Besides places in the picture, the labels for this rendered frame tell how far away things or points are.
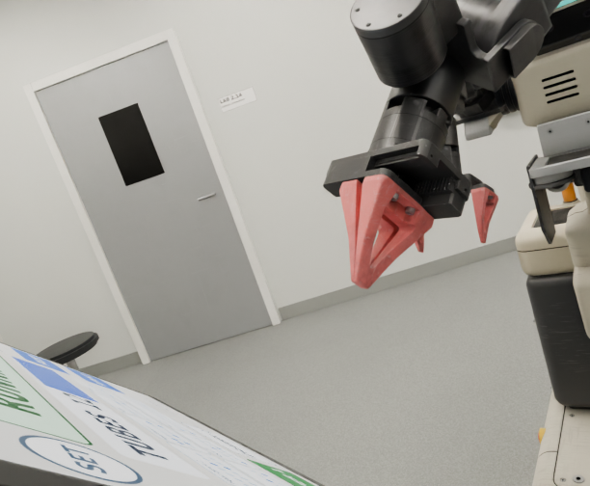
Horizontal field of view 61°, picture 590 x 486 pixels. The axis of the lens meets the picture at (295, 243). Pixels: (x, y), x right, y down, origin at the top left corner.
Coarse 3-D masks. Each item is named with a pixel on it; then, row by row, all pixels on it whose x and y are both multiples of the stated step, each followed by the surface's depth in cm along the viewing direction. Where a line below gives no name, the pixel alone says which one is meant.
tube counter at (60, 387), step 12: (36, 372) 37; (48, 372) 41; (48, 384) 33; (60, 384) 36; (72, 384) 40; (60, 396) 29; (72, 396) 31; (84, 396) 34; (96, 408) 30; (108, 408) 33
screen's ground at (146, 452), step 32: (0, 352) 43; (32, 384) 30; (96, 416) 27; (0, 448) 14; (96, 448) 19; (128, 448) 21; (160, 448) 25; (96, 480) 14; (160, 480) 18; (192, 480) 20
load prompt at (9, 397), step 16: (0, 368) 31; (0, 384) 25; (16, 384) 27; (0, 400) 21; (16, 400) 22; (32, 400) 24; (0, 416) 18; (16, 416) 19; (32, 416) 20; (48, 416) 21; (64, 416) 23; (48, 432) 18; (64, 432) 19; (80, 432) 20
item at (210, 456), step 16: (80, 384) 42; (112, 400) 39; (128, 400) 45; (128, 416) 33; (144, 416) 37; (160, 416) 42; (160, 432) 31; (176, 432) 35; (192, 432) 39; (176, 448) 27; (192, 448) 29; (208, 448) 32; (224, 448) 36; (208, 464) 26; (224, 464) 28; (240, 464) 31; (224, 480) 23; (240, 480) 24; (256, 480) 27; (272, 480) 29
